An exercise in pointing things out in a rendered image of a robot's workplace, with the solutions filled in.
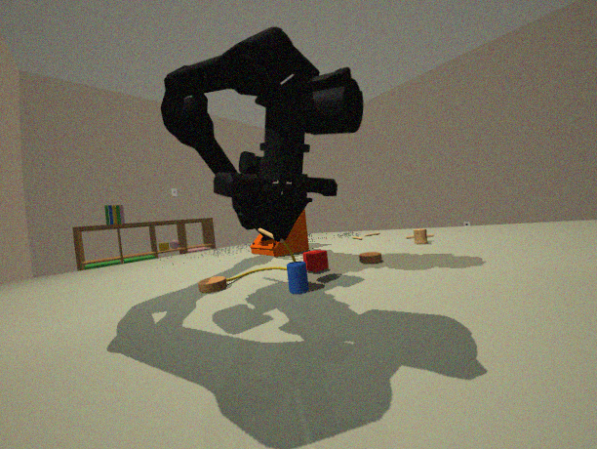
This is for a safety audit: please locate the blue cylinder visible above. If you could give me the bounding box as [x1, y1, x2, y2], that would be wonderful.
[287, 262, 308, 294]

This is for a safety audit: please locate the yellow string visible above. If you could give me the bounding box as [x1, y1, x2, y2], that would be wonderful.
[226, 228, 296, 282]

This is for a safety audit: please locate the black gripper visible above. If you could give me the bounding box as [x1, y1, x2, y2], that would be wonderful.
[214, 132, 338, 242]

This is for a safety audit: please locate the orange round disc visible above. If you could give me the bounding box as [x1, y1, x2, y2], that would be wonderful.
[359, 252, 382, 264]

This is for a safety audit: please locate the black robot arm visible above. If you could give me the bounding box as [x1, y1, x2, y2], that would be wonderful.
[161, 26, 364, 233]

